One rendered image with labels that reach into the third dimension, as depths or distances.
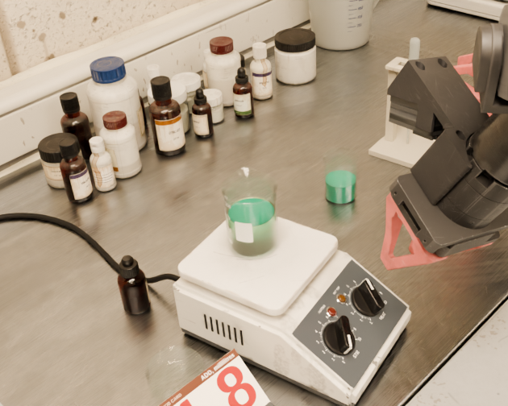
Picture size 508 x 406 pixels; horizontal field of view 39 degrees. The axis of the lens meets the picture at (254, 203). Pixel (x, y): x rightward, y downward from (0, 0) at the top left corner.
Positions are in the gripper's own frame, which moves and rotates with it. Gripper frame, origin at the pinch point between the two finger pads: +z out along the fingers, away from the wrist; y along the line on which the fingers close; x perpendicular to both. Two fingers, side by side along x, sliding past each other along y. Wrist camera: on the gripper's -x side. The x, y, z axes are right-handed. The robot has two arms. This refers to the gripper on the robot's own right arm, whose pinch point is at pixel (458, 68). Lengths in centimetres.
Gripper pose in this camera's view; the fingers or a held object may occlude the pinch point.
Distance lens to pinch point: 92.7
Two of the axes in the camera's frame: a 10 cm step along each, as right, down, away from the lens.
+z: -7.9, -3.1, 5.3
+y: -6.1, 5.0, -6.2
